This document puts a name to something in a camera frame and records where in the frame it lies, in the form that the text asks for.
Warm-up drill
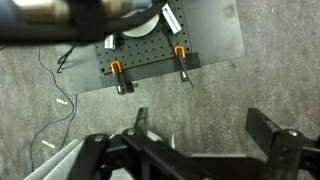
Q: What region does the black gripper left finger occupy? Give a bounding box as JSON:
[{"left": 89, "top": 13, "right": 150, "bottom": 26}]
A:
[{"left": 71, "top": 107, "right": 201, "bottom": 180}]

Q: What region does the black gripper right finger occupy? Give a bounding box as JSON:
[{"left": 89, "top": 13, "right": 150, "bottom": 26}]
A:
[{"left": 245, "top": 107, "right": 320, "bottom": 180}]

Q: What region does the orange black bar clamp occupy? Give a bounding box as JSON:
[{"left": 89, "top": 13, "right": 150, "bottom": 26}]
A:
[
  {"left": 109, "top": 60, "right": 139, "bottom": 97},
  {"left": 161, "top": 26, "right": 196, "bottom": 89}
]

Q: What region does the black perforated breadboard plate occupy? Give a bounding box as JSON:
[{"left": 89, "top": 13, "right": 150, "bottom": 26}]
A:
[{"left": 94, "top": 0, "right": 194, "bottom": 75}]

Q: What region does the black workbench with clamps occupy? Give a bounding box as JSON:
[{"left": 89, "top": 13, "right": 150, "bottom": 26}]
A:
[{"left": 54, "top": 0, "right": 246, "bottom": 96}]

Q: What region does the blue floor cable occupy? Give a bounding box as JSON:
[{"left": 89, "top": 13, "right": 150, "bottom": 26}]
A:
[{"left": 29, "top": 44, "right": 78, "bottom": 173}]

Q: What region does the black table cable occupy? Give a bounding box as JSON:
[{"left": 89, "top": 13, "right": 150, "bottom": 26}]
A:
[{"left": 56, "top": 43, "right": 79, "bottom": 151}]

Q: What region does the short aluminium bracket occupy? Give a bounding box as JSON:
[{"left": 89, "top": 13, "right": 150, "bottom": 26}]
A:
[{"left": 103, "top": 33, "right": 117, "bottom": 50}]

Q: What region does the long aluminium bracket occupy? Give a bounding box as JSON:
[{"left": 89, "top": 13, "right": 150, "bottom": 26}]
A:
[{"left": 161, "top": 3, "right": 183, "bottom": 35}]

